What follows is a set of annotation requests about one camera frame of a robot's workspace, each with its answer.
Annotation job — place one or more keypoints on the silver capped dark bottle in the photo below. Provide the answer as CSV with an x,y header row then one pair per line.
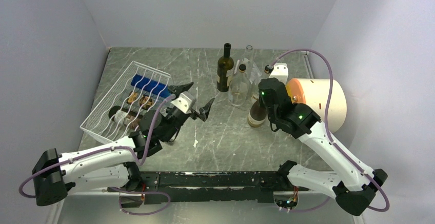
x,y
125,117

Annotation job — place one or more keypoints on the white wire wine rack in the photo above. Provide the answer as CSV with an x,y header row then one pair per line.
x,y
98,125

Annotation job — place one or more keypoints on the gold foil wine bottle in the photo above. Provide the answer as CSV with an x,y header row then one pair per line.
x,y
257,114

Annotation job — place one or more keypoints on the clear glass flask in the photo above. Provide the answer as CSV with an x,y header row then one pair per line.
x,y
249,54

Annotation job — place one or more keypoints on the aluminium frame rail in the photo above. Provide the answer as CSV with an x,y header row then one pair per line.
x,y
86,183

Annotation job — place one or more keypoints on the small dark capped bottle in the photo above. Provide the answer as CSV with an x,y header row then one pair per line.
x,y
140,101

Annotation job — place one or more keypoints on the blue clear bottle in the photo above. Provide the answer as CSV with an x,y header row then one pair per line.
x,y
150,85

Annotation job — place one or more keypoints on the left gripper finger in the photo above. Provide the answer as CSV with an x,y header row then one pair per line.
x,y
179,89
205,110

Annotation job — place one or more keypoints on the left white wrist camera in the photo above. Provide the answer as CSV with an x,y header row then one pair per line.
x,y
184,102

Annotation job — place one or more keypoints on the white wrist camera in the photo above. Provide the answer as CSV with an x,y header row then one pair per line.
x,y
184,102
280,72

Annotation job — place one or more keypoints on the white cylinder orange face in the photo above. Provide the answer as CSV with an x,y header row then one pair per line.
x,y
314,93

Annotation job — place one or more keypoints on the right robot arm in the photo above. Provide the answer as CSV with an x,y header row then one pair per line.
x,y
353,184

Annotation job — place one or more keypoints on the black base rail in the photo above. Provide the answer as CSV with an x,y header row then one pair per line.
x,y
261,186

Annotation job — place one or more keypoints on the dark green wine bottle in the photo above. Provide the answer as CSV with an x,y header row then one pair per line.
x,y
225,69

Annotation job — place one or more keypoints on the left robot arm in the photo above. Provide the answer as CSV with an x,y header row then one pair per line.
x,y
56,175

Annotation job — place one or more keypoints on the clear bottle white label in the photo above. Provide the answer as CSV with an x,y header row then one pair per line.
x,y
239,87

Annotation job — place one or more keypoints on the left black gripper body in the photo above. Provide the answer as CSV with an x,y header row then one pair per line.
x,y
176,120

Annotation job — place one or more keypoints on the white pink capped pen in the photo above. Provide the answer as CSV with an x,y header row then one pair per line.
x,y
236,66

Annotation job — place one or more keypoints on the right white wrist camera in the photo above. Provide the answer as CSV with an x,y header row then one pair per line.
x,y
280,72

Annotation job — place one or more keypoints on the clear amber liquor bottle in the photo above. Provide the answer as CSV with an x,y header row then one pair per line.
x,y
263,74

